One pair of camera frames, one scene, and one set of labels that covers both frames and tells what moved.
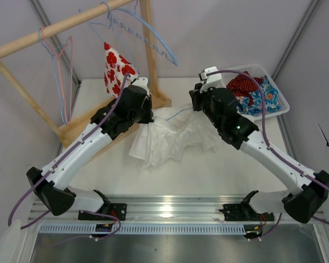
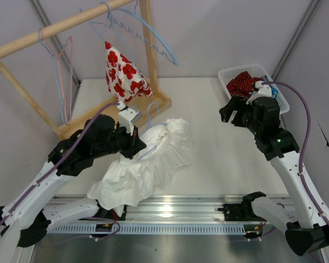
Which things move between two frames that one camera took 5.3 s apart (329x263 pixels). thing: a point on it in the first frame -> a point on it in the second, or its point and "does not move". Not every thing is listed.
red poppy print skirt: (116, 68) does not move
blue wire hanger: (179, 112) -> (149, 126)
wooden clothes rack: (68, 135) does not move
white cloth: (179, 130) -> (130, 180)
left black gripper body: (147, 113) -> (135, 142)
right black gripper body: (195, 99) -> (238, 113)
